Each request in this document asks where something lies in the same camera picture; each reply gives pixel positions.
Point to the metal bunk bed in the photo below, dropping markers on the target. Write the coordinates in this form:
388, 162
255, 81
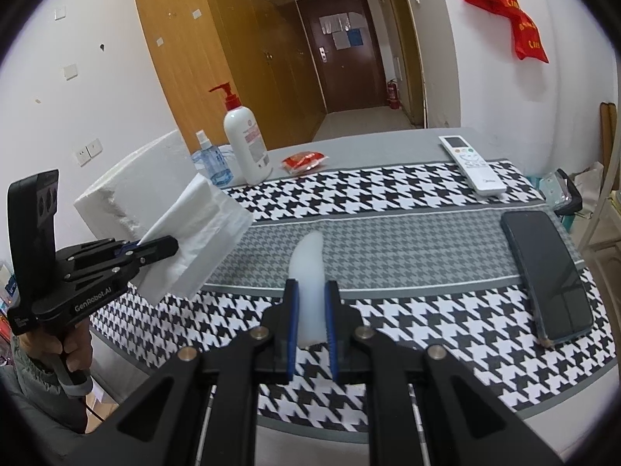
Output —
603, 200

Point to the side doorway wooden frame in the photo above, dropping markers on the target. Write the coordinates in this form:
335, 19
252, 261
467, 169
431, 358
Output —
410, 61

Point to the clear blue spray bottle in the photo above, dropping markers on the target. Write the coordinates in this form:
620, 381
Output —
209, 158

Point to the wooden boards against wall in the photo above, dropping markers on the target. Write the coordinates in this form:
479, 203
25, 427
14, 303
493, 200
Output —
608, 125

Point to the white lotion pump bottle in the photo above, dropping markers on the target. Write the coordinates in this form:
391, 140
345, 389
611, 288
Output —
243, 133

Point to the red hanging plastic bags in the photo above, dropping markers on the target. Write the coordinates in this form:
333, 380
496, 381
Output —
526, 37

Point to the white foam sheet roll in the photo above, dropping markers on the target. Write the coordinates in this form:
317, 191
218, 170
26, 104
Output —
307, 269

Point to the teal plastic basket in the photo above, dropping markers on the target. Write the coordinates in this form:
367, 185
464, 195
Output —
560, 193

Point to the black smartphone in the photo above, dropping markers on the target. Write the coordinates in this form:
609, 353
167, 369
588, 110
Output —
559, 301

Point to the houndstooth table cloth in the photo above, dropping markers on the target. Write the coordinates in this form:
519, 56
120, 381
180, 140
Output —
417, 251

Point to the white wall socket pair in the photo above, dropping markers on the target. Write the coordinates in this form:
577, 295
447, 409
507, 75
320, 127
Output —
89, 151

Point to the white styrofoam box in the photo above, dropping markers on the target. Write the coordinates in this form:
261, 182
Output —
126, 201

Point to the white tissue stack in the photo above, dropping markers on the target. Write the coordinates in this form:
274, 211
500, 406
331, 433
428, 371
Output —
208, 225

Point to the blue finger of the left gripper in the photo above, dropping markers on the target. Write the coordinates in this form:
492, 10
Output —
126, 248
150, 252

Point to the red snack packet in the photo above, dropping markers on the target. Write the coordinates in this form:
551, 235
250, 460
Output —
302, 162

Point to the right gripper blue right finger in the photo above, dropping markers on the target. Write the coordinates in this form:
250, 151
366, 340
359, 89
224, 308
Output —
331, 300

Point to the wooden wardrobe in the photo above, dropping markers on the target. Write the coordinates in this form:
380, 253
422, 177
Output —
258, 47

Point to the white remote control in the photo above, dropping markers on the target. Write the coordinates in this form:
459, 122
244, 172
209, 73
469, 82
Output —
477, 171

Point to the dark brown entrance door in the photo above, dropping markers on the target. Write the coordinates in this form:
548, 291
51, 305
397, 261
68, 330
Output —
346, 51

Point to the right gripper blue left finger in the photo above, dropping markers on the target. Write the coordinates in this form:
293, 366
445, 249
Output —
291, 297

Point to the person's left hand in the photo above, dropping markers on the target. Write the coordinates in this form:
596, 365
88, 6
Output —
76, 347

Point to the red fire extinguisher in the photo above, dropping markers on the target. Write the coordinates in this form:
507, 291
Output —
393, 95

